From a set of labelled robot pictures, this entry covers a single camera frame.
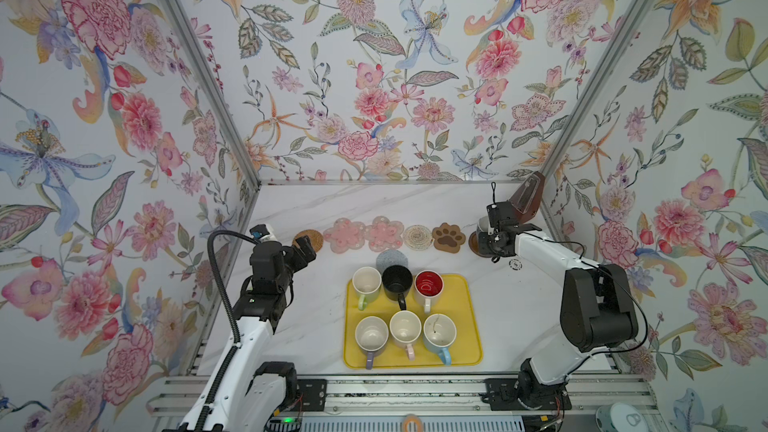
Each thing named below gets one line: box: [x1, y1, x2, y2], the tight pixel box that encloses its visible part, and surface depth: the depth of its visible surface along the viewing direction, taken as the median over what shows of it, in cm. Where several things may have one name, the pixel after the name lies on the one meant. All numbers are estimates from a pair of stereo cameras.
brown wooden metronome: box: [508, 170, 545, 224], surface depth 103 cm
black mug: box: [382, 264, 413, 311], surface depth 88 cm
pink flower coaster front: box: [323, 218, 366, 254], surface depth 106 cm
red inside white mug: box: [414, 270, 445, 313], surface depth 88 cm
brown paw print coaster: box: [432, 222, 466, 254], surface depth 106 cm
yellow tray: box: [344, 274, 483, 368], surface depth 82 cm
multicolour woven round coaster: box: [403, 224, 433, 251], surface depth 106 cm
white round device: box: [596, 402, 649, 432], surface depth 69 cm
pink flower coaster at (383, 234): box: [364, 216, 405, 252], surface depth 109 cm
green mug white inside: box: [352, 266, 382, 311], surface depth 87 cm
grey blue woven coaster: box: [376, 249, 409, 275], surface depth 101 cm
